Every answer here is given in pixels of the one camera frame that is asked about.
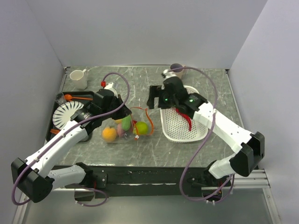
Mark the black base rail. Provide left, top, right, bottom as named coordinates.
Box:
left=64, top=163, right=259, bottom=202

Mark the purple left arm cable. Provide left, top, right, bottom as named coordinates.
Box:
left=11, top=71, right=130, bottom=206

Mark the clear zip top bag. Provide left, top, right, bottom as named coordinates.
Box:
left=101, top=107, right=154, bottom=143

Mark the red chili pepper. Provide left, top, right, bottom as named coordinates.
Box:
left=175, top=108, right=192, bottom=132

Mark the orange peach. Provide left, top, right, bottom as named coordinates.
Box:
left=102, top=127, right=117, bottom=143

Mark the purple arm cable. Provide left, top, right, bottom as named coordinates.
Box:
left=11, top=71, right=130, bottom=206
left=168, top=66, right=235, bottom=203

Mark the white perforated plastic basket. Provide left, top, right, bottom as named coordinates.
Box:
left=160, top=85, right=209, bottom=143

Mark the purple onion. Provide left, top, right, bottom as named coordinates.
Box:
left=116, top=123, right=126, bottom=137

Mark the striped white plate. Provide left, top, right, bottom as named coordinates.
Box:
left=52, top=101, right=84, bottom=130

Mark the clear plastic cup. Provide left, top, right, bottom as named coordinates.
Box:
left=55, top=92, right=66, bottom=105

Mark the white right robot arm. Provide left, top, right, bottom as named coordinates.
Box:
left=147, top=77, right=265, bottom=186

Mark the white mug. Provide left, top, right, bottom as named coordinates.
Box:
left=70, top=69, right=87, bottom=90

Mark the orange plastic spoon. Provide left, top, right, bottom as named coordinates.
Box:
left=64, top=94, right=92, bottom=101

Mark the green pear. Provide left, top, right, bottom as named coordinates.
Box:
left=133, top=121, right=149, bottom=135

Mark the beige mug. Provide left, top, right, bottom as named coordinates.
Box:
left=170, top=63, right=186, bottom=79

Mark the orange fork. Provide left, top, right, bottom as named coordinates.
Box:
left=50, top=129, right=60, bottom=134

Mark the green bitter gourd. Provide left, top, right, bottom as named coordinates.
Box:
left=121, top=115, right=131, bottom=131

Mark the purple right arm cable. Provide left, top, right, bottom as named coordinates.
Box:
left=168, top=66, right=235, bottom=203

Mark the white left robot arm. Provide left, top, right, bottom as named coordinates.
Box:
left=11, top=86, right=131, bottom=203

